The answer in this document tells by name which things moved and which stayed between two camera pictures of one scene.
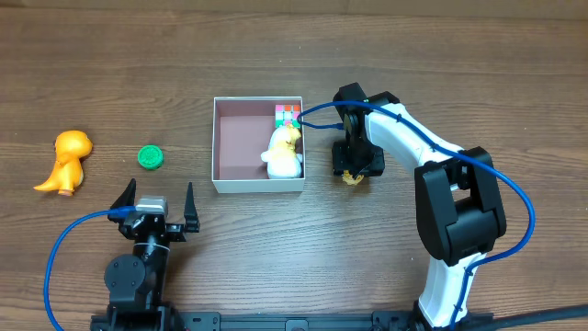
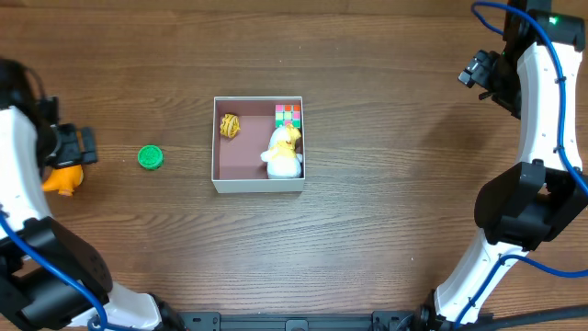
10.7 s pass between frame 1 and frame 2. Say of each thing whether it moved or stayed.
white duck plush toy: stayed
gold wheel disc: moved
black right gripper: moved
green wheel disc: stayed
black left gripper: moved
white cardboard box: stayed
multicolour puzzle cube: stayed
